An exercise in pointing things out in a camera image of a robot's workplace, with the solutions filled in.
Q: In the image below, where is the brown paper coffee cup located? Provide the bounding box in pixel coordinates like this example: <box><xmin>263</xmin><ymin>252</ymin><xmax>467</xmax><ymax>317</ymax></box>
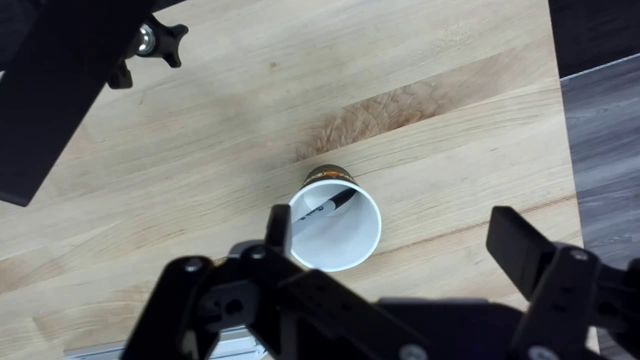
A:
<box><xmin>285</xmin><ymin>163</ymin><xmax>385</xmax><ymax>273</ymax></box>

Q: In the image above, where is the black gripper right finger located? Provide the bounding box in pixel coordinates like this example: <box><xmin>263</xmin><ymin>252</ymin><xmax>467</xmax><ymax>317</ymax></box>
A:
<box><xmin>483</xmin><ymin>203</ymin><xmax>640</xmax><ymax>360</ymax></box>

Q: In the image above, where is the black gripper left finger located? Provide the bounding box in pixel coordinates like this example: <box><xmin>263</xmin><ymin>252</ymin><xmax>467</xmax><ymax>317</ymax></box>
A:
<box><xmin>117</xmin><ymin>202</ymin><xmax>430</xmax><ymax>360</ymax></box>

